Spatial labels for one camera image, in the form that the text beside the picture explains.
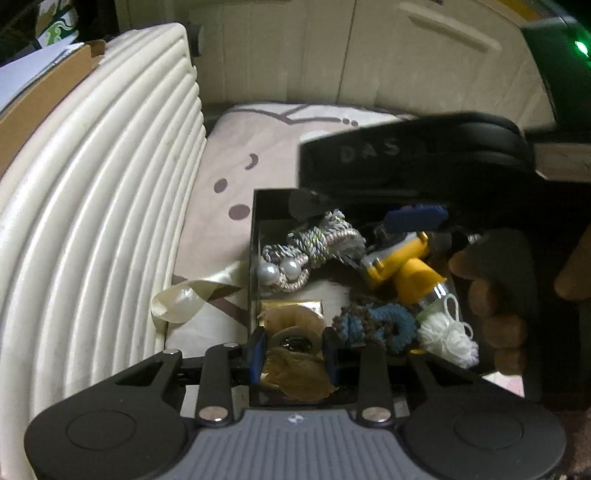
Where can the cream satin ribbon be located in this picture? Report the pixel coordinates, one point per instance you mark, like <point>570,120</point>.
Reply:
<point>184,297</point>

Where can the green white carton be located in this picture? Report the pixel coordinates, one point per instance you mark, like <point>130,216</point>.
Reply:
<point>57,23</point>

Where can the tan organza scrunchie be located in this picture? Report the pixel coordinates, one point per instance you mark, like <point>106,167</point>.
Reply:
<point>300,369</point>

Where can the yellow plastic toy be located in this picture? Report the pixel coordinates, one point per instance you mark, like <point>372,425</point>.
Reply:
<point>406,267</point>

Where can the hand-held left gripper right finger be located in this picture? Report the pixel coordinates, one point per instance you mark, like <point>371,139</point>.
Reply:
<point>331,359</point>

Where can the brown blue crochet scrunchie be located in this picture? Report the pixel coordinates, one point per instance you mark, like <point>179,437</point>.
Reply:
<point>369,325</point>

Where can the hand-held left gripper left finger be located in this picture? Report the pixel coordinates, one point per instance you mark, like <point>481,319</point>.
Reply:
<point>256,354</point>

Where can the brown cardboard box with paper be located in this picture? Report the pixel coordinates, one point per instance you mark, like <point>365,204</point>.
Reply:
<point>41,92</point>

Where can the person's right hand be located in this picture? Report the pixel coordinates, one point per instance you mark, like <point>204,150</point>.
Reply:
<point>501,332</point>

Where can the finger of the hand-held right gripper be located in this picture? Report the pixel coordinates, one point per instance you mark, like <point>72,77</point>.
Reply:
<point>415,218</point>
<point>445,242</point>

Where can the white yarn pom-pom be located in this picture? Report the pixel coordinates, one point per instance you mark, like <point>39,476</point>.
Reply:
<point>450,341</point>

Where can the white ribbed suitcase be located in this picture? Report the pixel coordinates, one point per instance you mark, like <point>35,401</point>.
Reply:
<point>92,230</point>

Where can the beige cabinet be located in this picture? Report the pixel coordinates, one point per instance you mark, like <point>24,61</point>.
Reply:
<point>346,50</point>

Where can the black cardboard box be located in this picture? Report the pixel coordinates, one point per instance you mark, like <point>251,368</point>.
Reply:
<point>253,258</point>

